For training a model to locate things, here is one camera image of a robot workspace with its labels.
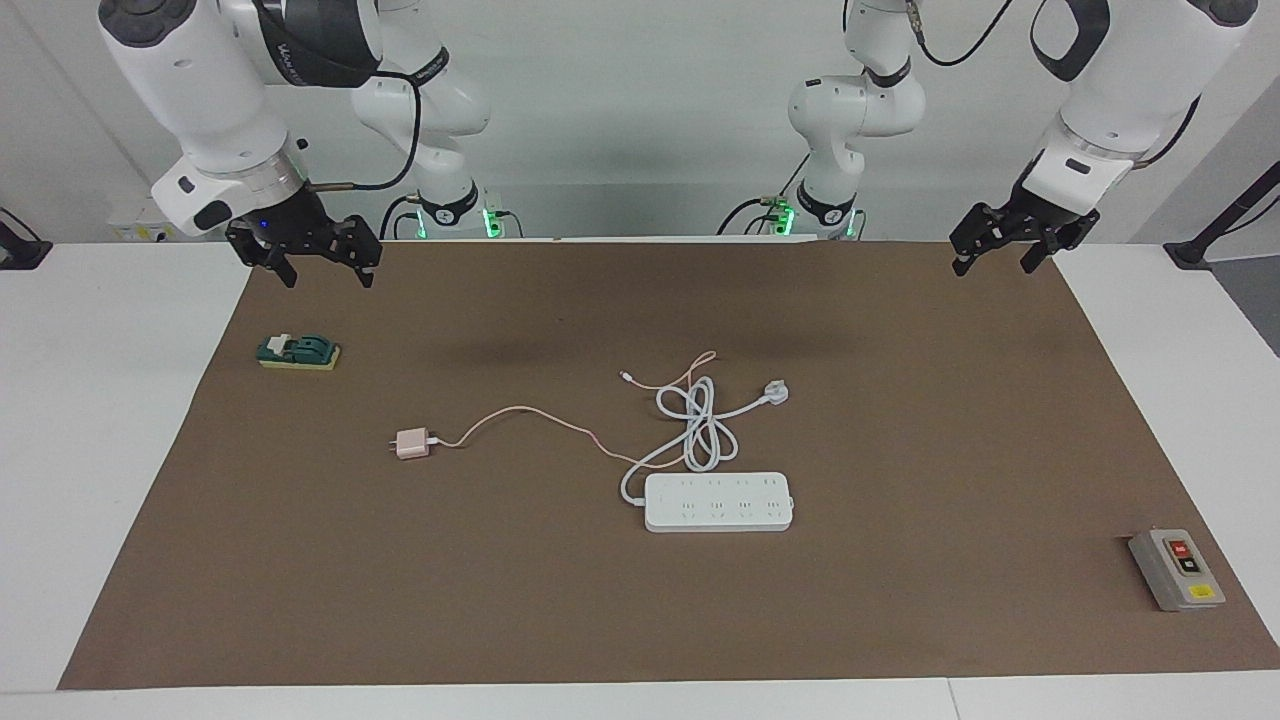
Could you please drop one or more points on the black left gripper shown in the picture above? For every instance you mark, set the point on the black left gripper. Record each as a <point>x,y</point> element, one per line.
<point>1040,220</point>

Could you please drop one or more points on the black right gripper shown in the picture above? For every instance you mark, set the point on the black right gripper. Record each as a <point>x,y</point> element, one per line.
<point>290,225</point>

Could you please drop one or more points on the pink USB charger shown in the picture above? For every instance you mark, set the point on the pink USB charger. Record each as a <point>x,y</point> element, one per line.
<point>412,444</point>

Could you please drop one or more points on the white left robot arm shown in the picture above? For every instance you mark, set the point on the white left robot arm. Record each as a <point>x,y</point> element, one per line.
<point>1120,80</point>

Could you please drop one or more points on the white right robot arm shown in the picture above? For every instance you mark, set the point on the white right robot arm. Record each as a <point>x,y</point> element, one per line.
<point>190,70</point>

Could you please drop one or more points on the white power strip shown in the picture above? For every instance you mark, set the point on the white power strip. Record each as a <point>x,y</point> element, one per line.
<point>720,505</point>

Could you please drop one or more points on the black angled stand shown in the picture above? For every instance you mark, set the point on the black angled stand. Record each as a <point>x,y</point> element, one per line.
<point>1195,250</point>

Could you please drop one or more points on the white box yellow labels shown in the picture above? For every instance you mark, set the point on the white box yellow labels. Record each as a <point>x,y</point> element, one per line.
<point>135,225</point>

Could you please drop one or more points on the grey on-off button box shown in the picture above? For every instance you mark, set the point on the grey on-off button box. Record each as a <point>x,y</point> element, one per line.
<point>1180,570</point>

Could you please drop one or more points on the brown table mat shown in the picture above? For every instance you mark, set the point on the brown table mat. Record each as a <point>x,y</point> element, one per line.
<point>500,600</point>

